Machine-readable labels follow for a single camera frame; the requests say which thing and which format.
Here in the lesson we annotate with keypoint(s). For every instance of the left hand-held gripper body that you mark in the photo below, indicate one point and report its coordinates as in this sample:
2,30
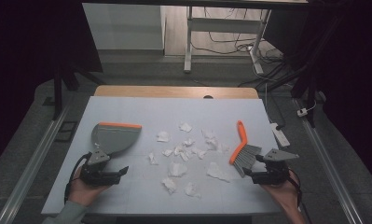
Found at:
97,158

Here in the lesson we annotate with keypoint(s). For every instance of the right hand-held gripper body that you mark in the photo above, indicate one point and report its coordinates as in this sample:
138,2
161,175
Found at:
275,174

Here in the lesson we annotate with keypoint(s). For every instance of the orange hand brush grey bristles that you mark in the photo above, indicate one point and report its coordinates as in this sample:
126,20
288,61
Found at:
248,155

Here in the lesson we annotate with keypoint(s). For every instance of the grey dustpan with orange edge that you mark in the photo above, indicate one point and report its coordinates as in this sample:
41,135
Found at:
118,139

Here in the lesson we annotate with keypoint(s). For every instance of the person's right hand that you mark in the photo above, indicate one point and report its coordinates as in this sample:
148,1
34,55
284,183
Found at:
281,194

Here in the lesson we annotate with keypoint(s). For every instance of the person's left hand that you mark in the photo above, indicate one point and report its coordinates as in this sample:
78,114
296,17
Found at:
84,191

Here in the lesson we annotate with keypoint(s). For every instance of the white power strip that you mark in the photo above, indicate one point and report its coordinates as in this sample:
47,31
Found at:
280,135

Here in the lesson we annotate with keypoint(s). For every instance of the scattered crumpled white paper scraps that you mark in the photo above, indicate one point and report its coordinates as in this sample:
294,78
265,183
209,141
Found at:
177,169

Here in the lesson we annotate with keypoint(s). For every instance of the small white adapter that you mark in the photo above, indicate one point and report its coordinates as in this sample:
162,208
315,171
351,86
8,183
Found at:
302,112

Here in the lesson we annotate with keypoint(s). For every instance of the black metal stand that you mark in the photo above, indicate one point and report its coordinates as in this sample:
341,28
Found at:
58,93
308,81

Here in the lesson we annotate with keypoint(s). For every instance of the white table mat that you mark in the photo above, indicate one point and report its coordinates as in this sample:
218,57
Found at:
174,110

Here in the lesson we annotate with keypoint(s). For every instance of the white cabinet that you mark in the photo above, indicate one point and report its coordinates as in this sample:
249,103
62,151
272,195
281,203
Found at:
121,26

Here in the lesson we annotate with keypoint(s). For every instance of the black rectangular floor frame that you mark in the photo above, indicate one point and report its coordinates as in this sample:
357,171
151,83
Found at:
58,137

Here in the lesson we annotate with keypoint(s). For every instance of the aluminium rail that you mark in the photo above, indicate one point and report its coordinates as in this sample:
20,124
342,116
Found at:
31,169
329,174

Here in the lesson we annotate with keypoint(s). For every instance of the white desk frame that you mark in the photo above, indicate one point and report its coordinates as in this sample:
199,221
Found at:
224,25

